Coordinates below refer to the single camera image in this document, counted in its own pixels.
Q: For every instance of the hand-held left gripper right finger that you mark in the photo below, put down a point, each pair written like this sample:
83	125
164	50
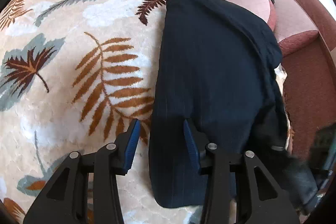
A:
190	145

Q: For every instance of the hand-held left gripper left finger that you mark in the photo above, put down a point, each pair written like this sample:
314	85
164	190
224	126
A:
130	148

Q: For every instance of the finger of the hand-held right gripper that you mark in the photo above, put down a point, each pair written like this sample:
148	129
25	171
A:
299	176

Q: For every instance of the navy blue zip jacket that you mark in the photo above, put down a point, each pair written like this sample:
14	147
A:
210	69

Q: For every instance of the reddish brown sofa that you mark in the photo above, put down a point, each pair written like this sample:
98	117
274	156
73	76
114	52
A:
307	87

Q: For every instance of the small pink sofa cushion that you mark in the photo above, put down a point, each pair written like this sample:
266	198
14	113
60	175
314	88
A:
296	27

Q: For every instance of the leaf print fleece blanket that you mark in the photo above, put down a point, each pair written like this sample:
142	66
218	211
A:
65	29

